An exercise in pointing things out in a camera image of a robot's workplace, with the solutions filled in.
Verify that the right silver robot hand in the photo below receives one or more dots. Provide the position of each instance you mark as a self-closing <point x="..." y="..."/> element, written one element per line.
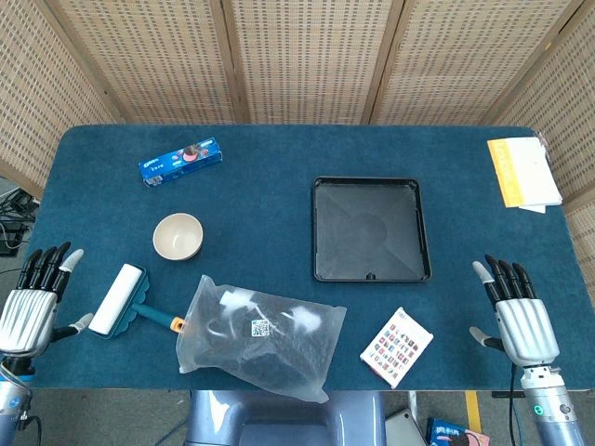
<point x="525" y="320"/>

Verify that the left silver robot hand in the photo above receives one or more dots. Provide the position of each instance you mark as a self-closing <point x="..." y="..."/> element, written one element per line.
<point x="25" y="311"/>

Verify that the beige bowl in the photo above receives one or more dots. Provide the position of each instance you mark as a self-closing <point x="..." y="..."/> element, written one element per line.
<point x="178" y="236"/>

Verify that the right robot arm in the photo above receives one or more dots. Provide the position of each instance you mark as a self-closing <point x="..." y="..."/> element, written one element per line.
<point x="551" y="404"/>

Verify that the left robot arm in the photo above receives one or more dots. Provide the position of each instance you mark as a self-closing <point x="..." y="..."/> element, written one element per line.
<point x="11" y="399"/>

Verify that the black plastic tray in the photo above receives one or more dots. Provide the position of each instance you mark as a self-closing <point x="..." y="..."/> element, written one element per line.
<point x="371" y="229"/>

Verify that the teal lint roller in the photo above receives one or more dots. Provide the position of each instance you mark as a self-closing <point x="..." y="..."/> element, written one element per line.
<point x="122" y="302"/>

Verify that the white box with picture grid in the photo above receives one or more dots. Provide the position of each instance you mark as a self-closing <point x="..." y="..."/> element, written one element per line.
<point x="396" y="347"/>

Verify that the blue snack packet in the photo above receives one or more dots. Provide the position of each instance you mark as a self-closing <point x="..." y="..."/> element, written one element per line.
<point x="453" y="432"/>

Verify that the yellow and white booklet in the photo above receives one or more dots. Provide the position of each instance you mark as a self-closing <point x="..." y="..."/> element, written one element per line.
<point x="523" y="173"/>

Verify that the grey laptop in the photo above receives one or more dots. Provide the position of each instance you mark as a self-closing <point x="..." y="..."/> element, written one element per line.
<point x="403" y="428"/>

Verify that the blue cookie box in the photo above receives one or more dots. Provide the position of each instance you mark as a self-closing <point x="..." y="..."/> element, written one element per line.
<point x="181" y="161"/>

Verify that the frosted bag with dark cloth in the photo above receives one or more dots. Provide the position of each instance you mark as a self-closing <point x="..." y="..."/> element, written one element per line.
<point x="260" y="330"/>

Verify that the blue carpet table mat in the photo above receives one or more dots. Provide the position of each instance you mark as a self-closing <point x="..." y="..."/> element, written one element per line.
<point x="297" y="195"/>

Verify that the blue-grey robot torso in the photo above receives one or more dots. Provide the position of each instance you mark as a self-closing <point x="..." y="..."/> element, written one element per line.
<point x="283" y="418"/>

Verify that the woven bamboo folding screen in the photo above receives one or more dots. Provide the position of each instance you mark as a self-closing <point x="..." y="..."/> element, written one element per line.
<point x="297" y="60"/>

